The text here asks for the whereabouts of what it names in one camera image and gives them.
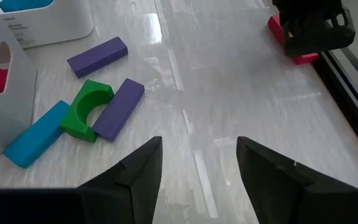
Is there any blue block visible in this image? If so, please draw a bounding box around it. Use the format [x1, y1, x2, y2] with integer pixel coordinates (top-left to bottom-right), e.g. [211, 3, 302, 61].
[3, 100, 71, 169]
[0, 0, 55, 13]

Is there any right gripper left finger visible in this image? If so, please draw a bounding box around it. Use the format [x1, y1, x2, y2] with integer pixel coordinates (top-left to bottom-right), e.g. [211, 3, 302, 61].
[78, 136, 163, 224]

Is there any green arch block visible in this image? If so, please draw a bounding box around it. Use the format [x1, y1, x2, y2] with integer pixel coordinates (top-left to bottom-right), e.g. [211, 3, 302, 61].
[60, 79, 115, 143]

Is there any white plastic bin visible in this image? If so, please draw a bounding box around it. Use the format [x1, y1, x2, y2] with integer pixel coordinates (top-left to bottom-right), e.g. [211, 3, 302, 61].
[0, 0, 95, 50]

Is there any red block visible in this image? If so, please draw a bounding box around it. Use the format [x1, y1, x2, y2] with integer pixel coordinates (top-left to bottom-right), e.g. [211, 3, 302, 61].
[267, 15, 320, 66]
[0, 67, 11, 94]

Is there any purple block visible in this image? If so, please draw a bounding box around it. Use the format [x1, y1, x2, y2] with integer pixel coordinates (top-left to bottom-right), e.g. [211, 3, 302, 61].
[91, 77, 145, 143]
[67, 36, 129, 79]

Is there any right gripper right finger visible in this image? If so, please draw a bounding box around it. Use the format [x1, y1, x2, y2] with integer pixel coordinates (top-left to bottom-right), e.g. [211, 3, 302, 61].
[236, 136, 358, 224]

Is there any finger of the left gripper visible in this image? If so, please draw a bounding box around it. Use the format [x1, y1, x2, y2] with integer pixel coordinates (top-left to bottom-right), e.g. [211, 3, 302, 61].
[283, 9, 356, 57]

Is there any grey plastic bin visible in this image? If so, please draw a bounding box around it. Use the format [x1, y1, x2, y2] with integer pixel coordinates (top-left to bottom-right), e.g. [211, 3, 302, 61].
[0, 1, 39, 158]

